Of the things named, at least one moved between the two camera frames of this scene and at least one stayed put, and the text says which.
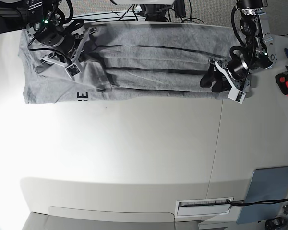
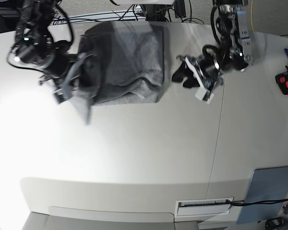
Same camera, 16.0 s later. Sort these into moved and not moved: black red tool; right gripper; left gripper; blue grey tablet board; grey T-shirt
Moved: right gripper; left gripper; grey T-shirt
Not moved: black red tool; blue grey tablet board
